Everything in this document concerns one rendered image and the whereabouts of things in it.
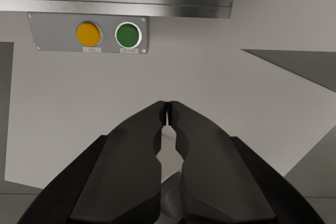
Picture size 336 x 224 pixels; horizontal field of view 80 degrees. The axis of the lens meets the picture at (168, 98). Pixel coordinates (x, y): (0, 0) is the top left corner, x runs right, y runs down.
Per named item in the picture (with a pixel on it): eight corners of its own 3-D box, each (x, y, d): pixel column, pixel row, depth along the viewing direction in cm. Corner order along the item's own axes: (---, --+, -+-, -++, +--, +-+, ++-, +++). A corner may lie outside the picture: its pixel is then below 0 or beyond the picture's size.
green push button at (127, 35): (140, 45, 39) (139, 48, 37) (119, 44, 39) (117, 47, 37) (139, 23, 37) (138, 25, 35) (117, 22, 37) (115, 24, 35)
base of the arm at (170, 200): (166, 191, 64) (188, 219, 60) (128, 222, 52) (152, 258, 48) (187, 163, 56) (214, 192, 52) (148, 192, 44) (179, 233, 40)
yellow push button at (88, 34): (103, 44, 39) (100, 47, 37) (82, 43, 39) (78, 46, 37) (100, 22, 37) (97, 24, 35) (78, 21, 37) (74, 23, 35)
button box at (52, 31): (149, 46, 44) (147, 54, 39) (51, 43, 43) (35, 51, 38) (149, 12, 41) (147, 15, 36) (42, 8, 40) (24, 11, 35)
